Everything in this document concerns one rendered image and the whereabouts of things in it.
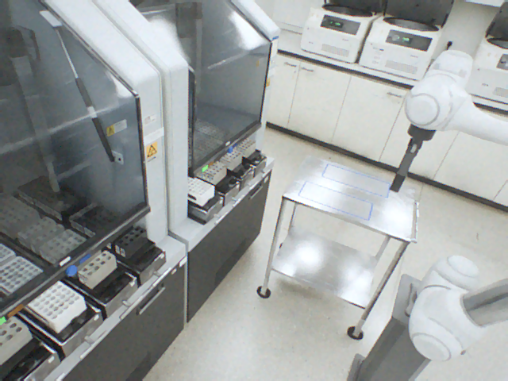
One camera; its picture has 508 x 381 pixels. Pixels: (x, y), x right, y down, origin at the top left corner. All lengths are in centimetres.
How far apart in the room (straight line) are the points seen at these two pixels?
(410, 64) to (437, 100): 250
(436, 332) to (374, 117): 259
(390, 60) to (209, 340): 266
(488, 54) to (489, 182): 108
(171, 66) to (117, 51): 16
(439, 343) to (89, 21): 139
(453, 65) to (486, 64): 232
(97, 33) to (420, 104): 89
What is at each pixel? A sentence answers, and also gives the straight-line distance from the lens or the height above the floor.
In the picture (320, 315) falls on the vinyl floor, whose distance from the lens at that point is 229.
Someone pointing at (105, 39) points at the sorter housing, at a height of 151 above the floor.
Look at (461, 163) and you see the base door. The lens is 368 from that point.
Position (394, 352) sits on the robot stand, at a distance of 174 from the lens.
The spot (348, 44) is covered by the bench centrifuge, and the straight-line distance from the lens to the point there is 349.
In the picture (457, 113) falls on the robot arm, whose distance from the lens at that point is 98.
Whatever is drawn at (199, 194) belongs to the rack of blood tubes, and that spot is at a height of 86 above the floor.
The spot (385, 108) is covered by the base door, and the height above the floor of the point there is 62.
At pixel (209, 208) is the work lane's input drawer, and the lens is 156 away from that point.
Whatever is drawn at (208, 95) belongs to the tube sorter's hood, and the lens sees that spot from 137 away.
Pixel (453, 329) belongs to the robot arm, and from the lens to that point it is 128.
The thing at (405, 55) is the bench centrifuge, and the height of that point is 108.
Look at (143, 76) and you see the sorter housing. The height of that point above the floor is 144.
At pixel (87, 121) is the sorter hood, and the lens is 98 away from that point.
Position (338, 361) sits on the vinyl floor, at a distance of 217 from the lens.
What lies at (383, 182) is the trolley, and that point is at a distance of 199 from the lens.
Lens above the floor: 183
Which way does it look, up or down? 37 degrees down
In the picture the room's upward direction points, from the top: 9 degrees clockwise
